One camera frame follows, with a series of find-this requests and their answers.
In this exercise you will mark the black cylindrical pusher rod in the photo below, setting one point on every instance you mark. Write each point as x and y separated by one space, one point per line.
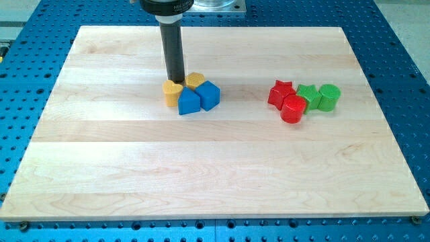
170 27

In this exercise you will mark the red star block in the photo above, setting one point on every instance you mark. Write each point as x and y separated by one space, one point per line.
279 92

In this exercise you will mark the red cylinder block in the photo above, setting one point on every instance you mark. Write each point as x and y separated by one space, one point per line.
293 108

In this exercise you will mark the green star block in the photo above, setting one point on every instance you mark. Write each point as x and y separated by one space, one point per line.
311 96

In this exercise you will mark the yellow heart block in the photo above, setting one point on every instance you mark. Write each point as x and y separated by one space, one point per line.
172 92

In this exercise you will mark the black robot end flange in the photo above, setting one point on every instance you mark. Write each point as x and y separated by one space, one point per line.
166 8

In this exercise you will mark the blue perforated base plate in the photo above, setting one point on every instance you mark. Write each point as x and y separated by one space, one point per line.
35 59

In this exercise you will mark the blue pentagon block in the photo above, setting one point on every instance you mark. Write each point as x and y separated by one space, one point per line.
209 95

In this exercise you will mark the blue triangle block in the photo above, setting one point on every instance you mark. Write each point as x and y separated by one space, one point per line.
188 102

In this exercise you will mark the wooden board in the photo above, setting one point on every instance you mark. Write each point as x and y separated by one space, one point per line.
108 148

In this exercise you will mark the yellow hexagon block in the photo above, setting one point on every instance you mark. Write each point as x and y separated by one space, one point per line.
194 80

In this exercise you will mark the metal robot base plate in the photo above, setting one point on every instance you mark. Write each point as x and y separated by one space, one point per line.
218 7

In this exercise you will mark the green cylinder block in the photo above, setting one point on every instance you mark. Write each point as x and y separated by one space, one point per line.
330 95

